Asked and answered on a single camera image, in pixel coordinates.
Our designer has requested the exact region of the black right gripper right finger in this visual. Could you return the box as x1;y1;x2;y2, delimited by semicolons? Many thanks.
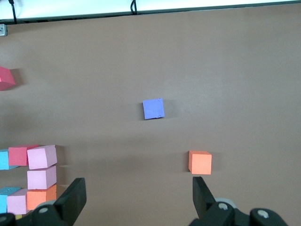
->
190;176;289;226

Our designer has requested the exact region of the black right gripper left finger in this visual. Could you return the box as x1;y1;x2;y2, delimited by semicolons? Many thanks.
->
0;177;87;226

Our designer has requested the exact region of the orange foam cube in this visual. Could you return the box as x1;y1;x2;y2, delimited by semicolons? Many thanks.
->
26;184;57;211
188;150;213;176

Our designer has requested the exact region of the pink foam cube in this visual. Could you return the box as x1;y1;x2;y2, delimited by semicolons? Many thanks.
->
6;188;32;215
26;145;58;170
26;165;57;190

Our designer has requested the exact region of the teal blue foam cube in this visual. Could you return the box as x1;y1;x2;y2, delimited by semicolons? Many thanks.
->
0;186;23;214

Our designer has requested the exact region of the crimson foam cube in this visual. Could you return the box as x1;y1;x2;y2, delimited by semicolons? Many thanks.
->
8;144;40;167

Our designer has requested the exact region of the light blue foam cube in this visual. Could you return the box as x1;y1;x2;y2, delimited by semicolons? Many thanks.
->
0;148;21;171

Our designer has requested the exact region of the purple foam cube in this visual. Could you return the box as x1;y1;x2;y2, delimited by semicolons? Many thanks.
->
142;97;166;121

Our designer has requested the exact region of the red foam cube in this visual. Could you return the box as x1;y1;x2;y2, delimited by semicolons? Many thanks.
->
0;66;16;91

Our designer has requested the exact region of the brown table cover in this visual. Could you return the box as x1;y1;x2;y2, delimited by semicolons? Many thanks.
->
0;3;301;226

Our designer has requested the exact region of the white office desk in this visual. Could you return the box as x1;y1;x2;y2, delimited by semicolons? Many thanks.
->
0;0;301;22

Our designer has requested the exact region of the black cable behind post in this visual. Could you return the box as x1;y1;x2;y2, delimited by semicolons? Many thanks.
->
8;0;18;25

